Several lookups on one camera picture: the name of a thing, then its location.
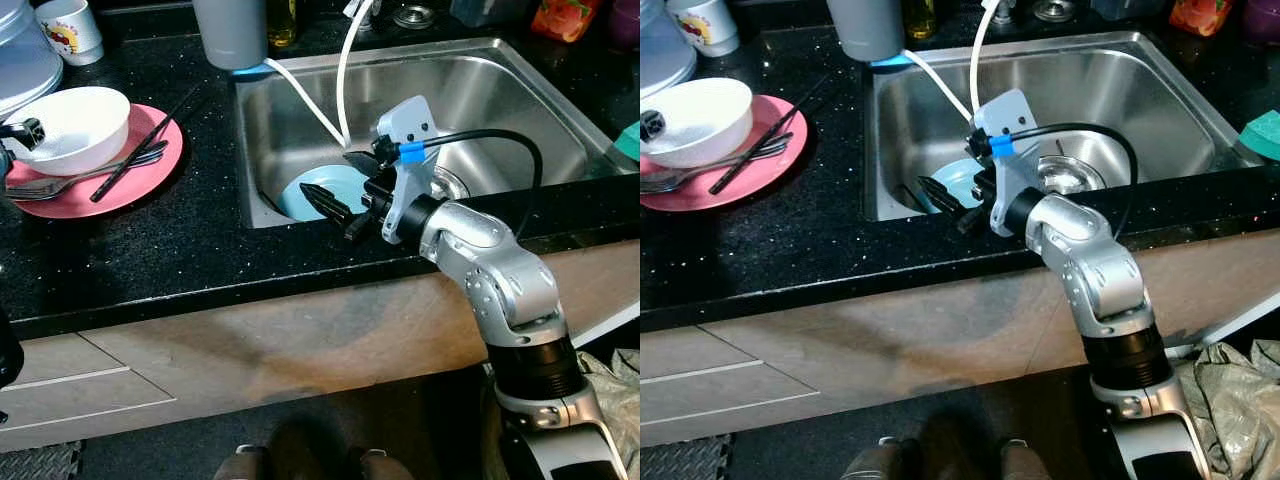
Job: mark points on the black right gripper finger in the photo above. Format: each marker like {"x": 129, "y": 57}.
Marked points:
{"x": 365, "y": 163}
{"x": 940, "y": 194}
{"x": 325, "y": 200}
{"x": 975, "y": 160}

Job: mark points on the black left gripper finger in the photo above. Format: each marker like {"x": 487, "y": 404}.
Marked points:
{"x": 652, "y": 125}
{"x": 33, "y": 130}

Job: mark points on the black chopstick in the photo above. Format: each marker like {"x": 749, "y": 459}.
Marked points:
{"x": 745, "y": 168}
{"x": 125, "y": 168}

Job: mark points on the pink round plate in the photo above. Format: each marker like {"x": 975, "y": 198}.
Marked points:
{"x": 770, "y": 180}
{"x": 130, "y": 195}

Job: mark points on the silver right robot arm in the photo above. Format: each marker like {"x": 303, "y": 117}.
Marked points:
{"x": 500, "y": 270}
{"x": 1100, "y": 260}

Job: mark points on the beige kitchen cabinet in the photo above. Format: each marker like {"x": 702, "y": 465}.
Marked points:
{"x": 900, "y": 340}
{"x": 250, "y": 350}

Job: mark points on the light blue plate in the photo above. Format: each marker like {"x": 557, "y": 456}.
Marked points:
{"x": 300, "y": 195}
{"x": 950, "y": 170}

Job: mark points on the blue tape strip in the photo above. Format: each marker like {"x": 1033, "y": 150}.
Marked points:
{"x": 410, "y": 152}
{"x": 1000, "y": 146}

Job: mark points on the green sponge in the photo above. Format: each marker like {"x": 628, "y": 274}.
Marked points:
{"x": 1263, "y": 135}
{"x": 628, "y": 143}

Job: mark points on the silver fork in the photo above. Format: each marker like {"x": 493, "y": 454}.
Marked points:
{"x": 30, "y": 188}
{"x": 655, "y": 184}

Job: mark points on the white printed mug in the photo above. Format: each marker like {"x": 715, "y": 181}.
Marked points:
{"x": 70, "y": 35}
{"x": 705, "y": 25}

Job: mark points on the orange packet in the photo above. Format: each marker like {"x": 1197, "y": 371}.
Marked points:
{"x": 565, "y": 18}
{"x": 1200, "y": 15}

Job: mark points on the stainless steel sink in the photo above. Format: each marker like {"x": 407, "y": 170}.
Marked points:
{"x": 500, "y": 100}
{"x": 1130, "y": 90}

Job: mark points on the clear glass jar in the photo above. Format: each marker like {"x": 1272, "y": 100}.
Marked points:
{"x": 1053, "y": 10}
{"x": 413, "y": 16}

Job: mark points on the yellow oil bottle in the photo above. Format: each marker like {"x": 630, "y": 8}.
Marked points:
{"x": 281, "y": 20}
{"x": 920, "y": 15}

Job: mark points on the grey cup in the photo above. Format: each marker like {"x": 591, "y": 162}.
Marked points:
{"x": 230, "y": 30}
{"x": 865, "y": 25}

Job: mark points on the dark plastic container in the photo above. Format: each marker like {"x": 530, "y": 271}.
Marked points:
{"x": 1127, "y": 8}
{"x": 488, "y": 10}

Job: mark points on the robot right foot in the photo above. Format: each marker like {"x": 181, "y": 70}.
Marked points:
{"x": 387, "y": 467}
{"x": 1025, "y": 463}

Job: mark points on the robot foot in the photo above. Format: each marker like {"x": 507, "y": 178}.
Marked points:
{"x": 1025, "y": 463}
{"x": 242, "y": 466}
{"x": 870, "y": 462}
{"x": 387, "y": 467}

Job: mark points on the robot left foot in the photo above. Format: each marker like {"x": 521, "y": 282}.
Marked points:
{"x": 242, "y": 466}
{"x": 870, "y": 462}

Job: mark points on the grey-green plastic bag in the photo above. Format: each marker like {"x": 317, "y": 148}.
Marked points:
{"x": 1235, "y": 400}
{"x": 615, "y": 400}

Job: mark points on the black foam floor mat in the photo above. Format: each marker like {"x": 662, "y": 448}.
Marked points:
{"x": 35, "y": 462}
{"x": 685, "y": 460}

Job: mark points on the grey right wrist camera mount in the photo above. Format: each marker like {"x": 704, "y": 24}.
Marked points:
{"x": 1010, "y": 115}
{"x": 410, "y": 120}

